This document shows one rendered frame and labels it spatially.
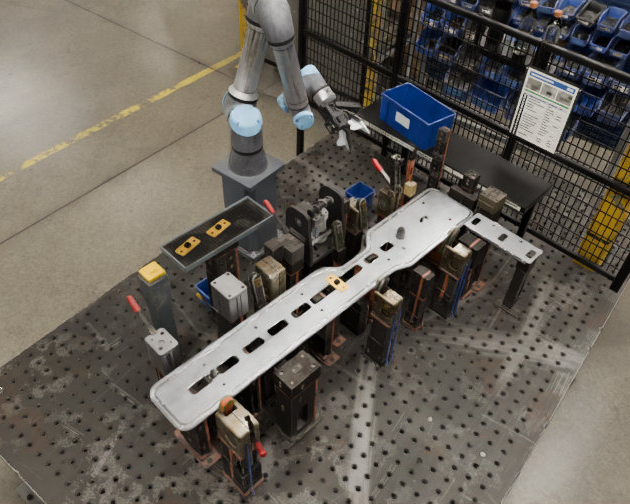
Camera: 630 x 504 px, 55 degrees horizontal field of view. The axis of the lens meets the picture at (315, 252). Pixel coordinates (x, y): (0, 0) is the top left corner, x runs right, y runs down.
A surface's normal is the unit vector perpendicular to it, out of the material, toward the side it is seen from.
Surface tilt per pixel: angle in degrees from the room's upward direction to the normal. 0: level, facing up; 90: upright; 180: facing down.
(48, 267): 0
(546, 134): 90
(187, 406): 0
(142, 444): 0
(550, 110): 90
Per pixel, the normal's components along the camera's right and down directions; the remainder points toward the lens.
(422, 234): 0.04, -0.70
